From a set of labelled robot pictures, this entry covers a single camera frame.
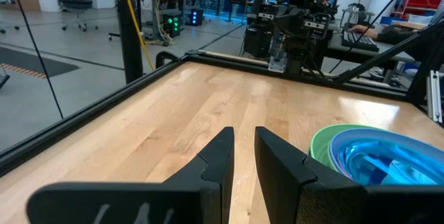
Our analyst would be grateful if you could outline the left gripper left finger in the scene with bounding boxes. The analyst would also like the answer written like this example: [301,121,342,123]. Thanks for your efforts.
[26,126,236,224]

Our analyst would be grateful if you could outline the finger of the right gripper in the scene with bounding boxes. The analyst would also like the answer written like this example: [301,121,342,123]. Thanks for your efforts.
[275,8,293,37]
[291,8,308,37]

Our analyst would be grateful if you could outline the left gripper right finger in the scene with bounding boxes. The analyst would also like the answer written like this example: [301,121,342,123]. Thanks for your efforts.
[254,126,444,224]

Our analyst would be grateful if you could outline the green plastic plate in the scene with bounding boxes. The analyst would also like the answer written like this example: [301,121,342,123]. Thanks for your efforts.
[309,123,382,169]

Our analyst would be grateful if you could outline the teal translucent plate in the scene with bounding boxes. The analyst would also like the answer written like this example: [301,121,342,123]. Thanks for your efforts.
[346,144,444,187]
[338,139,444,187]

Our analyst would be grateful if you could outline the blue plastic plate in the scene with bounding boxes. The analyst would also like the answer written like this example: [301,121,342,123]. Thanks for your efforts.
[327,128,444,187]

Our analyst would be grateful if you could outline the person's forearm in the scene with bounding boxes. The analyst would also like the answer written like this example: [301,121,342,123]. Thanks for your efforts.
[376,25,422,46]

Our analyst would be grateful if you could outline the black perforated computer case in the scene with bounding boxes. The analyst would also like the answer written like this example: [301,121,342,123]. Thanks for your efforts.
[242,14,277,59]

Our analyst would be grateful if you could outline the black keyboard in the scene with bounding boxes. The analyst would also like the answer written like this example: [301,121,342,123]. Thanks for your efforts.
[341,31,381,53]

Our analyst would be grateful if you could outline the person's hand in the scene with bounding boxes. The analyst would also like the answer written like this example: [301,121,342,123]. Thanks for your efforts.
[349,24,379,40]

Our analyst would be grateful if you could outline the grey desk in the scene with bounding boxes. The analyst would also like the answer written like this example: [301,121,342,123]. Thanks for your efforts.
[324,33,417,66]

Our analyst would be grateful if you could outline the computer tower blue lights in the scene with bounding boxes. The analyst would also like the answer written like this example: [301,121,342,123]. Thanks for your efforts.
[189,8,205,27]

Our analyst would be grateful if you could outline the red storage bin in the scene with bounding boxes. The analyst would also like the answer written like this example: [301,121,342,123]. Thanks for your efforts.
[391,0,444,22]

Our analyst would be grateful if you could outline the computer tower green lights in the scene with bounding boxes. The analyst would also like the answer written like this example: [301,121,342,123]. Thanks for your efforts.
[162,11,183,39]

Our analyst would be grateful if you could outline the black office chair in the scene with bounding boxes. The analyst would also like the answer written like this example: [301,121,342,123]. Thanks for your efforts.
[57,0,100,33]

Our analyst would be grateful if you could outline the black hazard-striped mat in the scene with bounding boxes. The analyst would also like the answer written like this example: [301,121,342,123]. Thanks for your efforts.
[0,46,81,80]

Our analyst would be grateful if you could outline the cardboard box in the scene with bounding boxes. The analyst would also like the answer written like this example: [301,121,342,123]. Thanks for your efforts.
[5,0,42,13]

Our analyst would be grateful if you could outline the silver aluminium bracket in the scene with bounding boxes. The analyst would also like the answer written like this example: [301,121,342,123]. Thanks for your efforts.
[427,69,444,125]

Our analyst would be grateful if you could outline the black table frame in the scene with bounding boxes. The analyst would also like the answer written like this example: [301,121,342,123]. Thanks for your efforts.
[0,19,444,178]

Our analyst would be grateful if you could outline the yellow cable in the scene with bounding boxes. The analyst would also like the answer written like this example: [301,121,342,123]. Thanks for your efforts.
[119,0,155,71]

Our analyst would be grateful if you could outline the black camera stand post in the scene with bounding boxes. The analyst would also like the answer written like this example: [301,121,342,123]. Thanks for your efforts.
[102,0,144,85]

